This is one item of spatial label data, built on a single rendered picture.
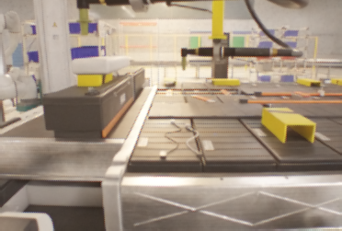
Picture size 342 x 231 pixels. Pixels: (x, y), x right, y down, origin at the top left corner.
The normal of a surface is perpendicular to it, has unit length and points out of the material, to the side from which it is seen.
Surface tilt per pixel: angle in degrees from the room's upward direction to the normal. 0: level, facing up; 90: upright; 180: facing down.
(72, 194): 90
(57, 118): 90
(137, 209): 90
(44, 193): 90
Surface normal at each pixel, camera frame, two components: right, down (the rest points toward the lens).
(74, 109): 0.00, 0.22
